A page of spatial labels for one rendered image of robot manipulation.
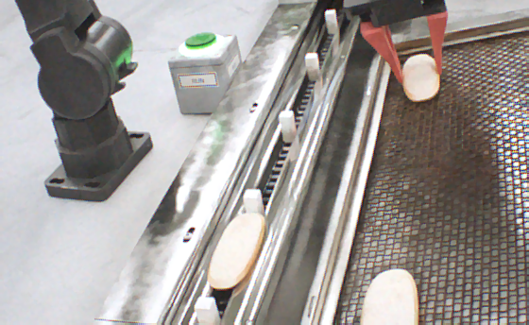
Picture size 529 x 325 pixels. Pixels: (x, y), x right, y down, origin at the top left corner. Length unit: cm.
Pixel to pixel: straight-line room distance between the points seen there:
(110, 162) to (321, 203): 24
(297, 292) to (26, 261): 28
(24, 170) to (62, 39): 24
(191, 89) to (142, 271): 34
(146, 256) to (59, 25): 26
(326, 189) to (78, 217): 26
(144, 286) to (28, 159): 38
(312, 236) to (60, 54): 30
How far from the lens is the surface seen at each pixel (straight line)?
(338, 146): 80
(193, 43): 90
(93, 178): 82
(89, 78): 75
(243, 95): 84
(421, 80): 72
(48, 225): 80
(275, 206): 67
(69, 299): 69
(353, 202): 59
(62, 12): 75
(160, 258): 63
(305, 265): 65
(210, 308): 55
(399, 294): 48
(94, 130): 81
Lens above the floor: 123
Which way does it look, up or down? 30 degrees down
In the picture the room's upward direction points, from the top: 12 degrees counter-clockwise
